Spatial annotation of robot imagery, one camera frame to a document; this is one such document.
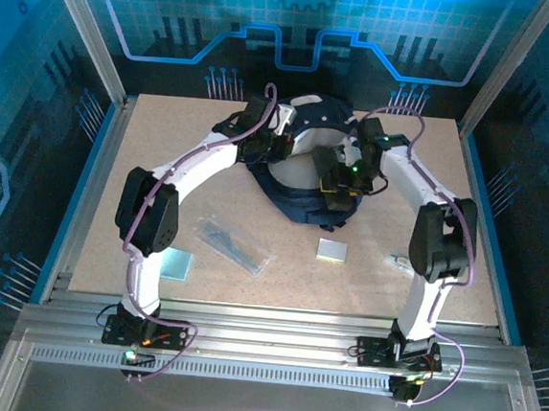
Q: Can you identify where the navy blue student backpack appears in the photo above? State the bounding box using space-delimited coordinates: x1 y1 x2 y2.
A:
234 85 375 235

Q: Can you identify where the small white item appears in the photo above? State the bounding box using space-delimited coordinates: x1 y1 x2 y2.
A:
382 252 419 277

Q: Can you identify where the clear plastic bag of pens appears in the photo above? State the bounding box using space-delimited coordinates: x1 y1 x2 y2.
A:
190 212 279 280

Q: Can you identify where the light teal square note pad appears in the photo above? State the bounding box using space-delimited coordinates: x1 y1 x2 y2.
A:
159 247 195 284

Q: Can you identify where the aluminium front beam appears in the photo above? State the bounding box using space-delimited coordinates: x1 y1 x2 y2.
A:
10 283 541 389

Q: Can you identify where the small black controller with LED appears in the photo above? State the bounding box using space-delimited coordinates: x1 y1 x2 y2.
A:
388 374 423 405
119 348 158 372

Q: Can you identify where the steel sheet panel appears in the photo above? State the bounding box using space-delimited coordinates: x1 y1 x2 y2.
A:
0 334 549 411

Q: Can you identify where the aluminium side rail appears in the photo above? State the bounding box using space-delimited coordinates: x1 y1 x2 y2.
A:
439 125 541 347
38 92 139 311

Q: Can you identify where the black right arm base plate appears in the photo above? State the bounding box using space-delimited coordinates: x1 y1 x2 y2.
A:
355 335 446 374

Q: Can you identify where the aluminium frame post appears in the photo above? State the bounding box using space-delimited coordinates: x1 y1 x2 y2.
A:
457 0 549 144
28 0 139 107

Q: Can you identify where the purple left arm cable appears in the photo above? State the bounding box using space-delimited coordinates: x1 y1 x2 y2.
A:
109 71 281 393

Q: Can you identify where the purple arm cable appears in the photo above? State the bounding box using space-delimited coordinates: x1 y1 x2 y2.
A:
329 101 490 411
109 71 281 393

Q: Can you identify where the slotted grey cable duct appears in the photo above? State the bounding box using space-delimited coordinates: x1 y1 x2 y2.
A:
28 343 398 396

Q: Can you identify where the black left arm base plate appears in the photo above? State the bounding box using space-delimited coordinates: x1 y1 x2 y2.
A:
101 312 192 353

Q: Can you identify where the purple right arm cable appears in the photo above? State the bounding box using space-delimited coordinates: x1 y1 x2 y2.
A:
329 101 490 411

